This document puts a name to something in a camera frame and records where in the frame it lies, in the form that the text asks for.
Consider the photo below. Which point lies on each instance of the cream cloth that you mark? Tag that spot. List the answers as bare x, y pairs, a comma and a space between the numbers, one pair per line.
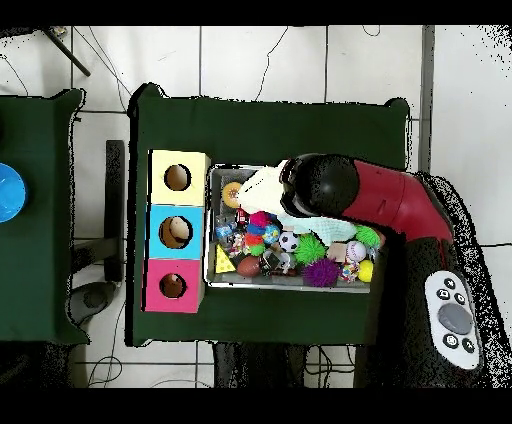
264, 192

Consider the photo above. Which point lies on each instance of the brown plush bear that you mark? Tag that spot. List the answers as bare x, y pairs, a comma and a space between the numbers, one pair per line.
173, 279

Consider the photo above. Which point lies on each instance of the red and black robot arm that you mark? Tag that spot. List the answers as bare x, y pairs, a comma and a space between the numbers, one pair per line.
392, 200

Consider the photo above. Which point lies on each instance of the wooden box with three holes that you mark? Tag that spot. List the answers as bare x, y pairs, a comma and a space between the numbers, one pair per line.
196, 192

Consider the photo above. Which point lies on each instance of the silver mesh bin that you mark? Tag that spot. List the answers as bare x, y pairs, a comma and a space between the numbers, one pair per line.
280, 287

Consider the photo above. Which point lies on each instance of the toy burger bun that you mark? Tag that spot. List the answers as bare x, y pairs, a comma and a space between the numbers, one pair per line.
230, 194

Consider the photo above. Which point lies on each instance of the dark green table cloth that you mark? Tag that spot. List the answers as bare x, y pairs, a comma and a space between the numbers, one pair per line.
240, 132
40, 260

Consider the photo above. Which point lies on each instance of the small soccer ball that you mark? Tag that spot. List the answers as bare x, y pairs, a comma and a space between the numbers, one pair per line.
288, 241

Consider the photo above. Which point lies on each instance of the mint green cloth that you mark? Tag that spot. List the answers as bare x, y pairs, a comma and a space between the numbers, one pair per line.
336, 230

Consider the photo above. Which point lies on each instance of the brown toy football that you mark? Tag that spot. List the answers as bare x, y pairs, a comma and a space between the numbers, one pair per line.
248, 266

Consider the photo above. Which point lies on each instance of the large green spiky ball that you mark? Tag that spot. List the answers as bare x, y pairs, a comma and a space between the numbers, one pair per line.
367, 236

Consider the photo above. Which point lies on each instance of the purple spiky ball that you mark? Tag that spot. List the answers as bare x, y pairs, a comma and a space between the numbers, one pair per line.
321, 272

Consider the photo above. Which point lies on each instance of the white baseball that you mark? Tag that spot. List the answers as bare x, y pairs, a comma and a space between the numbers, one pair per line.
356, 251

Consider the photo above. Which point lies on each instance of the yellow toy cheese wedge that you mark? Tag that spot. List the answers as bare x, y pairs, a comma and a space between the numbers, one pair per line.
224, 264

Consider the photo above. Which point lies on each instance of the small yellow ball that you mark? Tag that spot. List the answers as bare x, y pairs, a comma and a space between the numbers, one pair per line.
366, 271

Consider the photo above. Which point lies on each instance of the black upright panel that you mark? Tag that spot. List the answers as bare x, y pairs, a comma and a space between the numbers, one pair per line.
114, 224

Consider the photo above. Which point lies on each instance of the grey stand base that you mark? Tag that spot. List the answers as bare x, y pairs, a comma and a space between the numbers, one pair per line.
92, 300

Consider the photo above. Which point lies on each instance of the black tripod leg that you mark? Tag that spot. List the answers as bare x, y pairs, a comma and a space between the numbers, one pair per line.
66, 52

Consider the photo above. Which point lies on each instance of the blue bowl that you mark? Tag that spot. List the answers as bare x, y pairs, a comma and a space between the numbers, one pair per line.
11, 192

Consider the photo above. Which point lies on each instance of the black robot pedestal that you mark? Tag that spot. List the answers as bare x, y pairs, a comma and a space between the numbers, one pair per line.
256, 364

